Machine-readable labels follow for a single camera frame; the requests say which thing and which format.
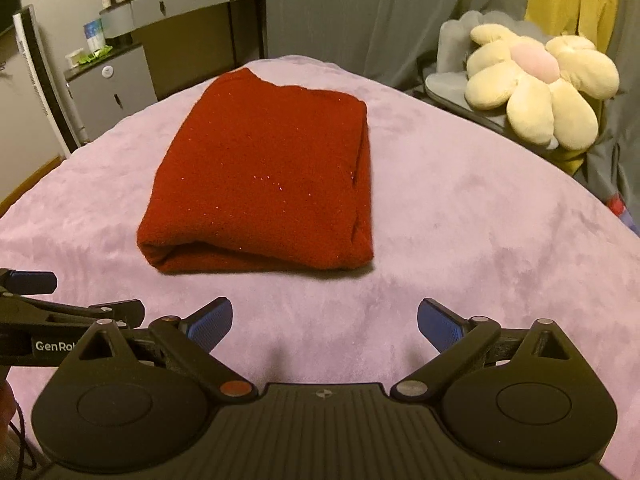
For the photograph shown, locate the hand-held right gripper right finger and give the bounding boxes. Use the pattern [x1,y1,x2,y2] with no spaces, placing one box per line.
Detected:
[391,298,576,401]

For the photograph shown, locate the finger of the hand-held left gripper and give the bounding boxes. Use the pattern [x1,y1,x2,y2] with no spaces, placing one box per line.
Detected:
[0,294,146,332]
[0,269,57,297]

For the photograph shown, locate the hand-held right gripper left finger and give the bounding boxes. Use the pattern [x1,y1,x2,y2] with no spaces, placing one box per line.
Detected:
[65,297,253,399]

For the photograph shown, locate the red knit cardigan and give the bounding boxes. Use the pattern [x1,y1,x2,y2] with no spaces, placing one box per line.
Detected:
[137,67,376,275]

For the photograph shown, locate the lilac fleece blanket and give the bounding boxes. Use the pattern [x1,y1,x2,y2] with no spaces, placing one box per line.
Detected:
[0,54,640,461]

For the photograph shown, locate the grey bedside cabinet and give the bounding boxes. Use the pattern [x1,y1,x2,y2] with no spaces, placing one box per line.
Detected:
[65,42,159,149]

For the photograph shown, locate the white standing panel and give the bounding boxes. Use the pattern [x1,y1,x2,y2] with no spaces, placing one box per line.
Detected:
[12,5,84,159]

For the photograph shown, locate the red and blue cloth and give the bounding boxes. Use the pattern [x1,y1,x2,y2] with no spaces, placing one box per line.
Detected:
[606,194,632,222]

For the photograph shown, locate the green plastic wrapper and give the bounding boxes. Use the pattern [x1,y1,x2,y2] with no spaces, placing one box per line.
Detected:
[75,46,114,66]

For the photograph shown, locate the grey shell chair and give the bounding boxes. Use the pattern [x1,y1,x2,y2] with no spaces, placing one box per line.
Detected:
[417,10,608,171]

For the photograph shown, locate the cream flower plush cushion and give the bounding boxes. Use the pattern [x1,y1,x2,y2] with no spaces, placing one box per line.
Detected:
[465,24,621,151]

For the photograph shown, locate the blue and white packet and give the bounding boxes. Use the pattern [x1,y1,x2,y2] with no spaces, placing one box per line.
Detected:
[82,19,107,54]

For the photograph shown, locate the black television screen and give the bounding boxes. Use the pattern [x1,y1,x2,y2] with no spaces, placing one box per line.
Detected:
[0,0,20,37]

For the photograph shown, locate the grey vanity table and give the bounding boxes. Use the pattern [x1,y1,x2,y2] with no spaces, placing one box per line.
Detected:
[99,0,268,101]

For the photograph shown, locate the grey curtain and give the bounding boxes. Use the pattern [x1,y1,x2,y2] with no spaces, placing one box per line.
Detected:
[265,0,536,92]

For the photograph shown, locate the yellow curtain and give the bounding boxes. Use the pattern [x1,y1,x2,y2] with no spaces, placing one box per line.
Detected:
[525,0,623,54]

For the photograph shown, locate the black cable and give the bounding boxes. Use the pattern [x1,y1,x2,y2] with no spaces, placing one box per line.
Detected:
[7,400,37,472]

